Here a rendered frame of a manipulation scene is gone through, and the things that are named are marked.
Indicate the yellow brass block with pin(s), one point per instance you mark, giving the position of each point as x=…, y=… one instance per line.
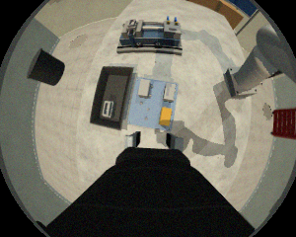
x=165, y=116

